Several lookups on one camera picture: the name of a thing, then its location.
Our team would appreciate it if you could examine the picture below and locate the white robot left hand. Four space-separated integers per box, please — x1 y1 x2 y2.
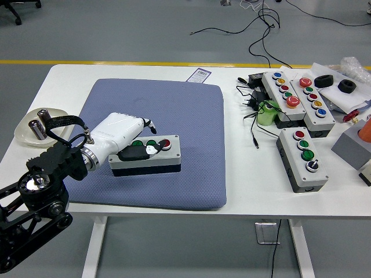
86 112 165 163

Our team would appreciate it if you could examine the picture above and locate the five-button box blue button end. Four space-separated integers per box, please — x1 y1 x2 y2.
261 71 308 130

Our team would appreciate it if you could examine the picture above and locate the four-button control box grey base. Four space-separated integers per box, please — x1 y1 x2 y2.
275 127 330 194

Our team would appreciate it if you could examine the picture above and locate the five-button box red mushroom end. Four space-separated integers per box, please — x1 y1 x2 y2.
290 77 336 139

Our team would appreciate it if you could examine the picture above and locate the blue-grey textured mat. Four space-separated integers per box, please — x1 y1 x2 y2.
65 77 227 211

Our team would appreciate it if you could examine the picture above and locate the yellow floor tape line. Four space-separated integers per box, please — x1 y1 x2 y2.
0 59 315 69

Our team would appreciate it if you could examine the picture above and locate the dark cylindrical battery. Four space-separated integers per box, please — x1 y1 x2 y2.
37 108 52 125
28 120 45 141

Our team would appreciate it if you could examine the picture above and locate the beige shallow dish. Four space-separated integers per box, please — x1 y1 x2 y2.
14 107 70 148

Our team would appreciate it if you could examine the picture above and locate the purple barcode label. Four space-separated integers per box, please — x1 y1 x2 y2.
187 67 212 84

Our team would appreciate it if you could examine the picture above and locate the white table leg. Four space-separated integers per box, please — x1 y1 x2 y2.
288 218 315 278
81 215 108 278

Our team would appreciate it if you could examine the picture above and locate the black power adapter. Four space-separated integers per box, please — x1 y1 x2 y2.
248 72 267 89

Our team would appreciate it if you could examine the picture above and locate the green tape dispenser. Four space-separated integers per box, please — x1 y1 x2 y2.
257 100 281 127

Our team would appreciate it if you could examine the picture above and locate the black office chair base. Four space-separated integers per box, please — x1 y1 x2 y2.
0 0 42 26

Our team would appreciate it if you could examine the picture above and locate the clear bubble wrap bag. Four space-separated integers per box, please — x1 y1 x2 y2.
330 56 371 85

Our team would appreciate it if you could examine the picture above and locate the orange cylinder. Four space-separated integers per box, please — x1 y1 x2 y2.
358 118 371 141

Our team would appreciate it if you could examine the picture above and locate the small white black box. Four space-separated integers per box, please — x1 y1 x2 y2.
358 162 371 186

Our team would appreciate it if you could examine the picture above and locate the black plug with cord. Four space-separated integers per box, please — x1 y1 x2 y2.
237 83 281 150

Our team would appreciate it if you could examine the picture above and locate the black floor cable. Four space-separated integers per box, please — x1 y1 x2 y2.
285 0 371 27
190 0 293 70

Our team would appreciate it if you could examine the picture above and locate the metal bracket under table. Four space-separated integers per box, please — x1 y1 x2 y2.
254 221 281 246

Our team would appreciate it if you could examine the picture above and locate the white floor cable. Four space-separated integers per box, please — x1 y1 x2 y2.
240 0 263 13

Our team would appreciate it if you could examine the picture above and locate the black hanging cable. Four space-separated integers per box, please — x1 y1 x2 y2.
271 219 283 278

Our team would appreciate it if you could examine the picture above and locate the black foam ring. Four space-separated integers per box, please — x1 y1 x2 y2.
337 79 357 94
314 74 334 88

